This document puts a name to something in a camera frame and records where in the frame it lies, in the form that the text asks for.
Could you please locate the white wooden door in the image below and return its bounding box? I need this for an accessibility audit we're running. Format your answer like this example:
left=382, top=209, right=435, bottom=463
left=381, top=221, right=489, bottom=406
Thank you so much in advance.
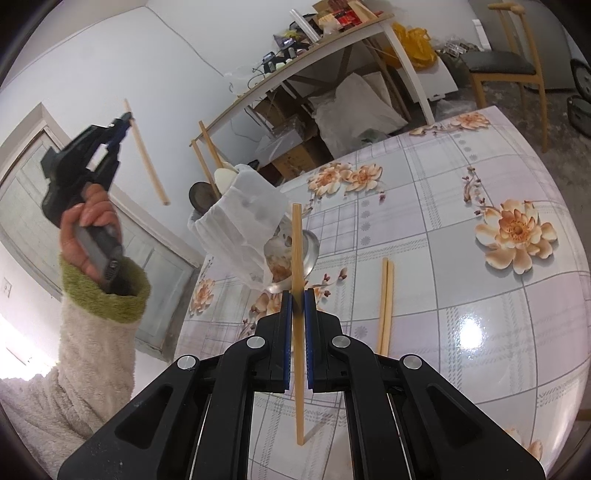
left=1, top=106, right=197, bottom=361

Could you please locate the metal spoon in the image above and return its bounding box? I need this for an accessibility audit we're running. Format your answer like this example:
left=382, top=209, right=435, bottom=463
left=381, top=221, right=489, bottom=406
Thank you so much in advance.
left=262, top=227, right=322, bottom=294

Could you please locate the fluffy white sleeve forearm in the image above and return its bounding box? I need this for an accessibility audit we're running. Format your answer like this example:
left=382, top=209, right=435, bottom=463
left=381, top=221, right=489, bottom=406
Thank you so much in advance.
left=1, top=258, right=150, bottom=469

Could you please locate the floral tablecloth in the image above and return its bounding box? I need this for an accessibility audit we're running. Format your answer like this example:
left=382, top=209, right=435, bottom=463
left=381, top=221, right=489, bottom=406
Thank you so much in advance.
left=172, top=104, right=591, bottom=480

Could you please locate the cardboard box under table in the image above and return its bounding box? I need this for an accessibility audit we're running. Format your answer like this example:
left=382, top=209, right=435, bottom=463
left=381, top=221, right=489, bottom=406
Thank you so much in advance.
left=271, top=137, right=334, bottom=181

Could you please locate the black rice cooker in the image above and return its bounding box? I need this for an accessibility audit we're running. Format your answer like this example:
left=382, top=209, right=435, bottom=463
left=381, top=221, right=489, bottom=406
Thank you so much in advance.
left=567, top=59, right=591, bottom=138

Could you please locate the person left hand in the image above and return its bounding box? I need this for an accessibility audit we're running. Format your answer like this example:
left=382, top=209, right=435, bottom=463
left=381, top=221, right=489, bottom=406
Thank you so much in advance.
left=59, top=183, right=123, bottom=292

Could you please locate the white rice paddle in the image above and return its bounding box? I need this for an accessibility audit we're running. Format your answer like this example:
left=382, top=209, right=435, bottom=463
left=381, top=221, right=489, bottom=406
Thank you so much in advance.
left=214, top=167, right=238, bottom=195

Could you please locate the yellow plastic bag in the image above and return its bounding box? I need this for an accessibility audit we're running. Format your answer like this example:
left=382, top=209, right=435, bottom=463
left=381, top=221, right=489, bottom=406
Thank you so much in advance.
left=393, top=23, right=439, bottom=71

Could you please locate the white sack under table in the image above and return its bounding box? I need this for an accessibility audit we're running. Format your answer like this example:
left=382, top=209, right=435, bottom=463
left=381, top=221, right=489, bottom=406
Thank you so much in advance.
left=308, top=72, right=408, bottom=158

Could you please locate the chopstick in holder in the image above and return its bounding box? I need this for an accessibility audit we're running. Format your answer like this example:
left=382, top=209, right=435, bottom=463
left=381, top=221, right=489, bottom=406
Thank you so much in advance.
left=198, top=121, right=224, bottom=168
left=190, top=140, right=221, bottom=200

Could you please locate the beige work table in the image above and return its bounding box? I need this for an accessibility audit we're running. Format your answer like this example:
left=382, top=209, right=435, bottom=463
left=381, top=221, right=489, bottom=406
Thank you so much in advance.
left=191, top=11, right=438, bottom=144

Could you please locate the wooden chair black seat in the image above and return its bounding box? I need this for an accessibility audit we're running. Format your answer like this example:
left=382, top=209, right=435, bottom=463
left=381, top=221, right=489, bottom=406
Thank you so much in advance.
left=461, top=1, right=549, bottom=153

